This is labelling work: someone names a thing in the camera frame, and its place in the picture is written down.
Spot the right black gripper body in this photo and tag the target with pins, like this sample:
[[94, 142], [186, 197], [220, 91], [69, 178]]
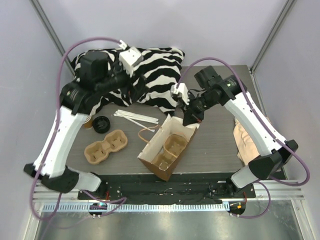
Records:
[[192, 110]]

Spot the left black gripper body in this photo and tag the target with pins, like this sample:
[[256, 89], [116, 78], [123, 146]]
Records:
[[135, 83]]

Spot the cardboard cup carrier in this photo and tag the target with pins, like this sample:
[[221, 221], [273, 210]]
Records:
[[172, 148], [98, 151]]

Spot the brown paper bag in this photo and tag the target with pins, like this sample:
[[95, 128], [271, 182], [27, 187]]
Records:
[[154, 143]]

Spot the stack of paper cups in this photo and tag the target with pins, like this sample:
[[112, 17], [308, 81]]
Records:
[[88, 123]]

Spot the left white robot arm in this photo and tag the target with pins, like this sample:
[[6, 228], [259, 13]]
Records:
[[96, 75]]

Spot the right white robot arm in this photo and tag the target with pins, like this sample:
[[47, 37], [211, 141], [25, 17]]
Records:
[[274, 150]]

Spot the white wrapped straw upper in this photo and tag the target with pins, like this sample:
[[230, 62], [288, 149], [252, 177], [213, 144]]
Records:
[[135, 116]]

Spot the zebra print pillow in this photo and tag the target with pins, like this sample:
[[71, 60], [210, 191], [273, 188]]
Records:
[[160, 66]]

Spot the beige folded cloth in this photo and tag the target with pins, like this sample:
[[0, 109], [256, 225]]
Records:
[[247, 150]]

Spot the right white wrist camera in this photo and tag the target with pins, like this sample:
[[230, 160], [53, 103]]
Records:
[[179, 91]]

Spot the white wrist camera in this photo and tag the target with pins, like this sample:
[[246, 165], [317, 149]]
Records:
[[129, 57], [179, 91]]

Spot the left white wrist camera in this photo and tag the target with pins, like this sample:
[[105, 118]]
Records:
[[129, 57]]

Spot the white slotted cable duct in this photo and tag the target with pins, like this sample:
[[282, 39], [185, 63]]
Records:
[[89, 206]]

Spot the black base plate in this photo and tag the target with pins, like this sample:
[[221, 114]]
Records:
[[181, 189]]

